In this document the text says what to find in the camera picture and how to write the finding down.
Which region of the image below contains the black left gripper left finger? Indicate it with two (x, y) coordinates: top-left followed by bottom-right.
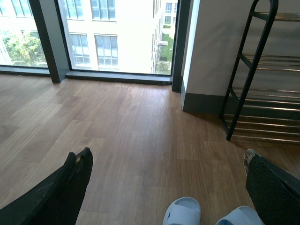
(0, 147), (93, 225)

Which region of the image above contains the dark window frame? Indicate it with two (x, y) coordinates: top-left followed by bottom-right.
(0, 0), (191, 92)

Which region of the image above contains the light blue slipper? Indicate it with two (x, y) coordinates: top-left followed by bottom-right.
(163, 197), (201, 225)
(216, 206), (262, 225)

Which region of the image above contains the black metal shoe rack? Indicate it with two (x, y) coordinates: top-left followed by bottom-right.
(219, 0), (300, 143)

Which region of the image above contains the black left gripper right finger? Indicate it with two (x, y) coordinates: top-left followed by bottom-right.
(244, 149), (300, 225)

